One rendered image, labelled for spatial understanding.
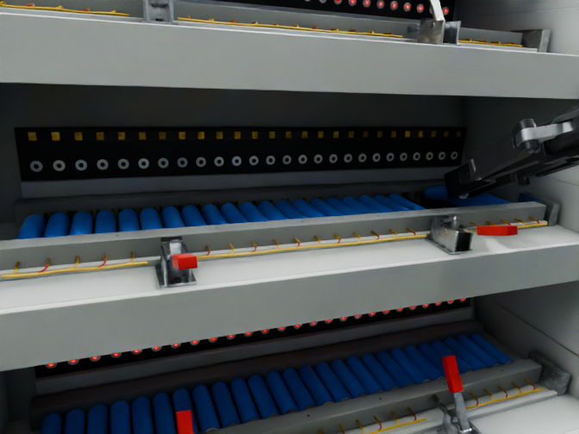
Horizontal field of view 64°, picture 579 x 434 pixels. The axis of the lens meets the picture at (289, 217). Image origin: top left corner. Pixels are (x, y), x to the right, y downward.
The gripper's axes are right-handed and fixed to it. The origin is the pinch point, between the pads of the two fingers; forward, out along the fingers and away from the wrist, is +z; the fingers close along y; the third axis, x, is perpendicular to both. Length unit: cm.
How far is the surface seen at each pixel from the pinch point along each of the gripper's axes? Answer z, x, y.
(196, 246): -0.8, 5.3, 31.3
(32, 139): 7.1, -7.5, 45.3
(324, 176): 10.4, -3.6, 13.8
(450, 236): -3.7, 6.6, 7.8
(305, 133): 7.9, -8.3, 16.6
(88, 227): 3.1, 2.3, 40.3
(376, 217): -0.5, 3.7, 13.6
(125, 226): 2.4, 2.5, 37.1
